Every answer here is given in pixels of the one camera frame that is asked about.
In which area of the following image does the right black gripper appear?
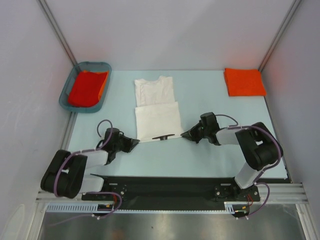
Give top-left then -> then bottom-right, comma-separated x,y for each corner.
182,121 -> 210,144

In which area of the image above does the white printed t shirt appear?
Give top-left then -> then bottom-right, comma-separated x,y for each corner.
134,76 -> 184,143

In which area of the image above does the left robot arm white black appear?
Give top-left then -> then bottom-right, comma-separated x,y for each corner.
40,128 -> 140,200

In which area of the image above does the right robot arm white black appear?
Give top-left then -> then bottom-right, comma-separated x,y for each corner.
180,112 -> 284,201

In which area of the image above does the orange t shirt in basket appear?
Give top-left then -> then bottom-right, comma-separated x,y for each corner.
83,70 -> 110,105

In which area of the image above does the red t shirt in basket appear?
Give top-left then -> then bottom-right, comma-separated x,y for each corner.
67,70 -> 109,108

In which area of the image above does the folded orange t shirt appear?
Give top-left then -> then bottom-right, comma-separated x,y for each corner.
224,68 -> 267,97

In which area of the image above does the teal plastic basket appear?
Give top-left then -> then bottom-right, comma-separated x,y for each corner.
58,61 -> 112,114

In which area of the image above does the slotted grey cable duct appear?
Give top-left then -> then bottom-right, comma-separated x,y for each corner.
46,202 -> 245,214

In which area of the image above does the aluminium front rail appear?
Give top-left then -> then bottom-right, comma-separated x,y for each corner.
35,183 -> 309,204

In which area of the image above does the left aluminium corner post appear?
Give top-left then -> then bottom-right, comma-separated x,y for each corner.
36,0 -> 78,66

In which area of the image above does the aluminium corner post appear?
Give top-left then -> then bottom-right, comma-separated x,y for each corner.
36,0 -> 78,66
258,0 -> 304,72

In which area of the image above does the right aluminium corner post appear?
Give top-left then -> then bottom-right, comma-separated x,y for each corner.
258,0 -> 304,72

